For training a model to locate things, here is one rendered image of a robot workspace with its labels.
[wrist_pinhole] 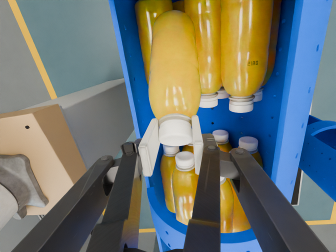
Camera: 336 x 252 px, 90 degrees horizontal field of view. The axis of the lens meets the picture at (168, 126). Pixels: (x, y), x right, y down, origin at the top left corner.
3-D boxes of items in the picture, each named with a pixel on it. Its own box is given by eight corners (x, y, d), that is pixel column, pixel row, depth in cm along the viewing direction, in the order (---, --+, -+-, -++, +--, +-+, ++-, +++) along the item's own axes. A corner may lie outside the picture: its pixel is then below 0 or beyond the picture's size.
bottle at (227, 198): (231, 229, 39) (233, 161, 32) (234, 263, 33) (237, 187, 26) (200, 225, 41) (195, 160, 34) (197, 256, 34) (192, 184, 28)
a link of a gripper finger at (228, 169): (205, 163, 12) (251, 162, 11) (200, 133, 16) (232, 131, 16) (206, 181, 12) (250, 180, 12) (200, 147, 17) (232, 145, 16)
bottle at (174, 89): (147, 40, 30) (140, 138, 22) (158, -2, 24) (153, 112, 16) (184, 51, 32) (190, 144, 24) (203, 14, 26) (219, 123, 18)
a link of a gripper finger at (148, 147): (152, 177, 14) (143, 177, 15) (161, 140, 21) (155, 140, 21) (146, 146, 13) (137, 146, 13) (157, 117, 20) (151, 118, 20)
